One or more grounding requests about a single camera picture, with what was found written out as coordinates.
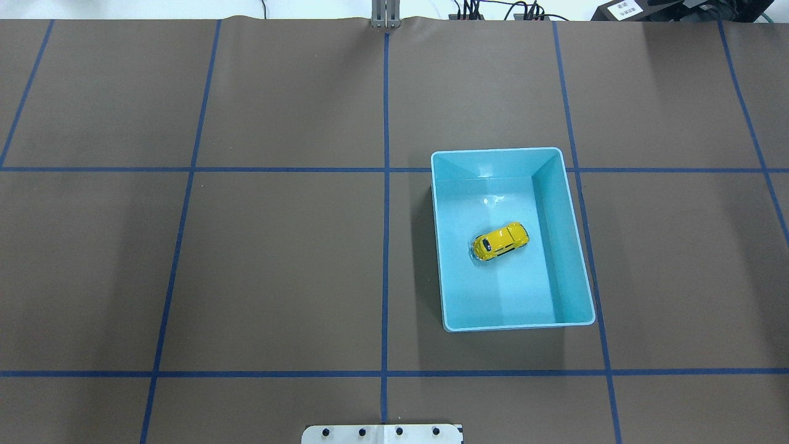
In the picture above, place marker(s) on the yellow beetle toy car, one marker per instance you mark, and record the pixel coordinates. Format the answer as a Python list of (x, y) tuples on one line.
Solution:
[(500, 241)]

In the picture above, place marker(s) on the light blue plastic bin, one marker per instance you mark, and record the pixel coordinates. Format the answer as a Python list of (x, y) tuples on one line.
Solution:
[(544, 284)]

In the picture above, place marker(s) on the black device with label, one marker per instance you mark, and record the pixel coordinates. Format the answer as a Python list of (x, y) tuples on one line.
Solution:
[(621, 11)]

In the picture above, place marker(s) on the aluminium frame post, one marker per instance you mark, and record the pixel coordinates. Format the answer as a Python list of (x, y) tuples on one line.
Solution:
[(385, 14)]

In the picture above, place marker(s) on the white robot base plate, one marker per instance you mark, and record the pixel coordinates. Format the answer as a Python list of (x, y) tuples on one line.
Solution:
[(384, 433)]

